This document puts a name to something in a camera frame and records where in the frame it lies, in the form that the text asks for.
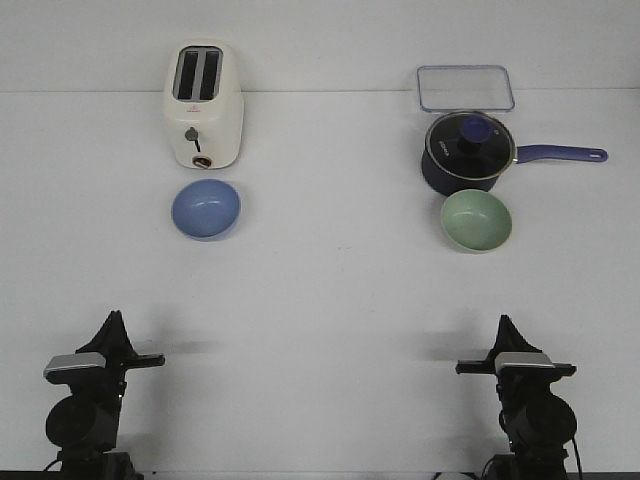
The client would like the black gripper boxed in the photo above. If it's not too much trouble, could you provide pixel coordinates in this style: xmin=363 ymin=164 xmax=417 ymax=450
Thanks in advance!
xmin=455 ymin=314 xmax=576 ymax=400
xmin=74 ymin=310 xmax=165 ymax=400

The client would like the white two-slot toaster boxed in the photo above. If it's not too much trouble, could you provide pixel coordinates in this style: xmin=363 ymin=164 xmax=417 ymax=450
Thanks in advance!
xmin=163 ymin=39 xmax=244 ymax=170

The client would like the dark blue saucepan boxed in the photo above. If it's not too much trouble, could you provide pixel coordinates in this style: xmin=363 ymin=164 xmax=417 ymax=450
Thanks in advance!
xmin=421 ymin=144 xmax=608 ymax=196

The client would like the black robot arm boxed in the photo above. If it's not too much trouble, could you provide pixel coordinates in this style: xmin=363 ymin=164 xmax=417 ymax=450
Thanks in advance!
xmin=455 ymin=314 xmax=578 ymax=479
xmin=43 ymin=310 xmax=165 ymax=479

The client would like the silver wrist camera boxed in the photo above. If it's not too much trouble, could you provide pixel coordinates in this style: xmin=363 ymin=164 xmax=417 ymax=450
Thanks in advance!
xmin=494 ymin=352 xmax=556 ymax=383
xmin=43 ymin=352 xmax=106 ymax=384

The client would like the green bowl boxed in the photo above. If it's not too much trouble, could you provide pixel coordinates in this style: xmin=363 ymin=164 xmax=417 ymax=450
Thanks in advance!
xmin=440 ymin=189 xmax=513 ymax=253

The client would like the glass pot lid blue knob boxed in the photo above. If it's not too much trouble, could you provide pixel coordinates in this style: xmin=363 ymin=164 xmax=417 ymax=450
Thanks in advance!
xmin=425 ymin=111 xmax=516 ymax=164

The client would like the clear plastic food container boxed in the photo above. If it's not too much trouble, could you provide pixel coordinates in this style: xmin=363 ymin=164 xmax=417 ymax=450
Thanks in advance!
xmin=416 ymin=65 xmax=515 ymax=113

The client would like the blue bowl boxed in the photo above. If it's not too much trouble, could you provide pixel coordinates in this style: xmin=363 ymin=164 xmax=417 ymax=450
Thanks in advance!
xmin=171 ymin=179 xmax=242 ymax=241

